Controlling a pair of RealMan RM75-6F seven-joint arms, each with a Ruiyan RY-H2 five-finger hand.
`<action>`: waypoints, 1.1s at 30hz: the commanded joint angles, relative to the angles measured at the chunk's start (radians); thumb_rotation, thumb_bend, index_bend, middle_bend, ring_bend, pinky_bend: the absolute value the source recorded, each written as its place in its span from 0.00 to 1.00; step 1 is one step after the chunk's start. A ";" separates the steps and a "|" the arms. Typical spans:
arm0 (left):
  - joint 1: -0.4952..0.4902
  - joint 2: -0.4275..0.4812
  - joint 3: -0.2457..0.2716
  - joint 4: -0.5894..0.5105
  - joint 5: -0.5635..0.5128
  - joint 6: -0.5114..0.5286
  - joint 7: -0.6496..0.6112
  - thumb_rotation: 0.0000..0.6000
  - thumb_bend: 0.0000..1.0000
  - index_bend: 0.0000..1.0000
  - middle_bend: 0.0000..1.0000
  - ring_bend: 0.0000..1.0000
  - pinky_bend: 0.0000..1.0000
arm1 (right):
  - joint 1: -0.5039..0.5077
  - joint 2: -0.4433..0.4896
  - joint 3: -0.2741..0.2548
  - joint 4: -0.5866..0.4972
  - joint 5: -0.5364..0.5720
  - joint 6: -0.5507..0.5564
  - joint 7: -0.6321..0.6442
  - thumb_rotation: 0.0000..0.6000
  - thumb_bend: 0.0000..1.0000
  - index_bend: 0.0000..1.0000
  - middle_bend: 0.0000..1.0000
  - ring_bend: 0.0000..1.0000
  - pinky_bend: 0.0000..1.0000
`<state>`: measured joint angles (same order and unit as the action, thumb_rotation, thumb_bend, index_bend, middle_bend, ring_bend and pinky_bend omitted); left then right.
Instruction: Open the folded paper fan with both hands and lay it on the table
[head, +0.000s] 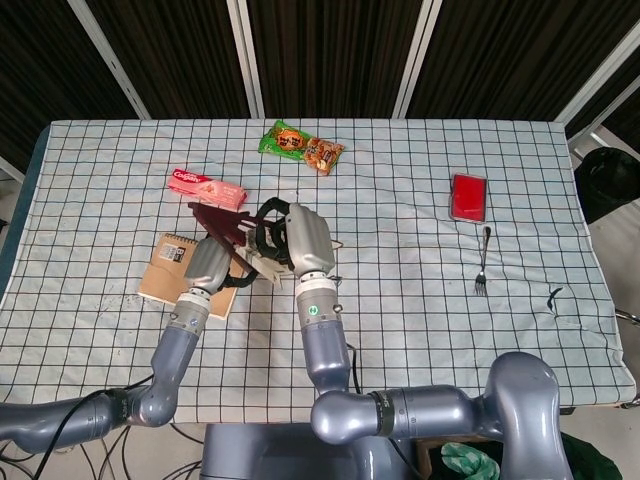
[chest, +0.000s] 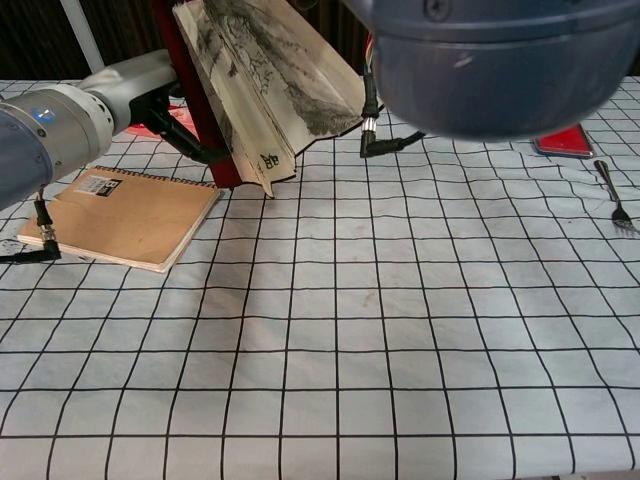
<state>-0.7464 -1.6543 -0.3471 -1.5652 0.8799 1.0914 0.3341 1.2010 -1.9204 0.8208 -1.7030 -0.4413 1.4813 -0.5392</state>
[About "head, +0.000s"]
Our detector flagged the paper folding fan red ribs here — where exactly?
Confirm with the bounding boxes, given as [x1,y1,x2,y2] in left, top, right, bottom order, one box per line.
[186,199,286,289]

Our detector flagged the red metal card case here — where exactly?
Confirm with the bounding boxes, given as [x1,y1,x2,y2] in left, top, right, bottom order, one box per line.
[449,172,489,222]

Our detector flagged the orange snack packet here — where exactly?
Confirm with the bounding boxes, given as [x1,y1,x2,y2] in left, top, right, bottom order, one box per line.
[303,137,346,177]

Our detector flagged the black cables on floor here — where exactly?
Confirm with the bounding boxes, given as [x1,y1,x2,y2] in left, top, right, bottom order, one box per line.
[0,424,206,480]

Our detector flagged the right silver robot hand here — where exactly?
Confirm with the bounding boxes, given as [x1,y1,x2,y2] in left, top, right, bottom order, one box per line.
[241,196,336,282]

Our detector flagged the brown spiral notebook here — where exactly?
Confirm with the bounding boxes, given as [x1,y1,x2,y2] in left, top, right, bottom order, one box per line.
[137,232,240,321]

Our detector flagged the green patterned cloth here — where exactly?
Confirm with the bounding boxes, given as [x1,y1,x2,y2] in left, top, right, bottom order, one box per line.
[440,442,501,480]

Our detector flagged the small metal fork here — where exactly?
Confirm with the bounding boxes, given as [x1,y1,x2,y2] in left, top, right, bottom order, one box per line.
[473,225,493,298]

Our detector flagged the grey-blue robot torso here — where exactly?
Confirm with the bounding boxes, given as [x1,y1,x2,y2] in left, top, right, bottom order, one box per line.
[199,422,381,480]

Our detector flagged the green snack packet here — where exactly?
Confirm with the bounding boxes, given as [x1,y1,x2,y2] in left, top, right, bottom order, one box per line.
[257,119,314,162]

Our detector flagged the white grid-pattern tablecloth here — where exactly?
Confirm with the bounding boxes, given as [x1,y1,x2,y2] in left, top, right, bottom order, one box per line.
[0,118,638,426]

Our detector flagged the pink Colgate toothpaste box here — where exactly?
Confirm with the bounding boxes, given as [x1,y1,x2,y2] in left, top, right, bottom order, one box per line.
[167,168,250,211]

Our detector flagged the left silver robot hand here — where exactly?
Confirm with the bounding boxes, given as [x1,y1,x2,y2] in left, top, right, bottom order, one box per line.
[183,236,259,294]

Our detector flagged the black trash bin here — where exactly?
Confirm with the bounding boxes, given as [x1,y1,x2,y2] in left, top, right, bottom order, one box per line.
[573,147,640,226]

